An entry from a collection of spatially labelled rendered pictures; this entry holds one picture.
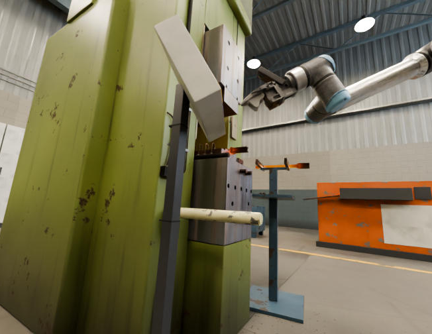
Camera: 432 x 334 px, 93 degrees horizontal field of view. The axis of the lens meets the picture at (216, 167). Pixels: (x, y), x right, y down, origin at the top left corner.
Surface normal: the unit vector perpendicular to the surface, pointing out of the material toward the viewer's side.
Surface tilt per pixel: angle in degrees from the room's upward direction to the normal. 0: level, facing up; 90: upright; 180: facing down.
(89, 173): 90
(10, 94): 90
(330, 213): 90
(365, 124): 90
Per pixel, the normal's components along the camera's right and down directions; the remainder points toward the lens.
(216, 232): -0.50, -0.19
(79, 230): 0.87, -0.05
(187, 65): -0.08, -0.19
